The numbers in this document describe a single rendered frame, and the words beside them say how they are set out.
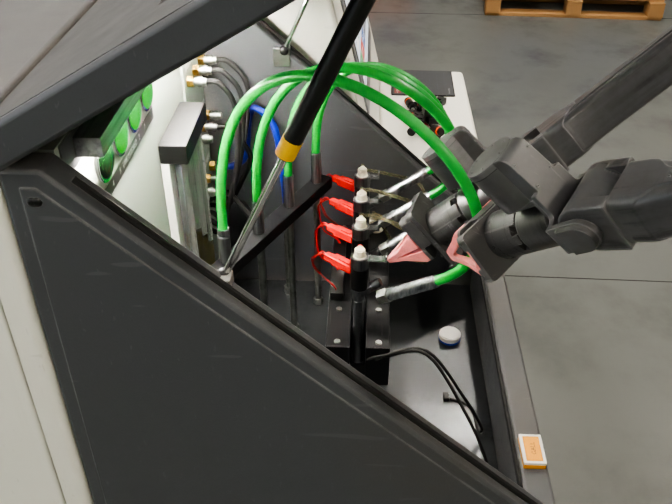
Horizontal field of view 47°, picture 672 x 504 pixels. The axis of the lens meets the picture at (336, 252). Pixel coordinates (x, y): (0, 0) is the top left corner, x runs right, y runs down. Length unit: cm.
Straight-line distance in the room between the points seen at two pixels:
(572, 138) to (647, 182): 30
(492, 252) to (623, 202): 21
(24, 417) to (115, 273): 25
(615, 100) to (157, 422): 67
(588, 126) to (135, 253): 58
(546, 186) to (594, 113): 25
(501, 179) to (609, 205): 12
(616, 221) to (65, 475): 68
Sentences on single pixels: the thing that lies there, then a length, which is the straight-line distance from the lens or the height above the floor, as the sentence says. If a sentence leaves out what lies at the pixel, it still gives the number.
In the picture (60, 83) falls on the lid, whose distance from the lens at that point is 66.
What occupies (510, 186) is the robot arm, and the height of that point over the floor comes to 139.
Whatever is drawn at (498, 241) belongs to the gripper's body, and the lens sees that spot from 87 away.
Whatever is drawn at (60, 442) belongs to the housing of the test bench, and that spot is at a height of 110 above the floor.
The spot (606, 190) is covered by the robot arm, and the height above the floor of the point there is 141.
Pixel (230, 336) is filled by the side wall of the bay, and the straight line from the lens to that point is 79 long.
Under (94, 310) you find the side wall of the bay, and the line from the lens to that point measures 80.
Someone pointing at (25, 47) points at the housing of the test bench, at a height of 150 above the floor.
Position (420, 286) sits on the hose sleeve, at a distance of 101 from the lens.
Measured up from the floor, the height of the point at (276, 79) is 141.
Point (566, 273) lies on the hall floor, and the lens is 309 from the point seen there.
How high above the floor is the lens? 178
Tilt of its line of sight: 35 degrees down
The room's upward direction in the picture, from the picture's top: straight up
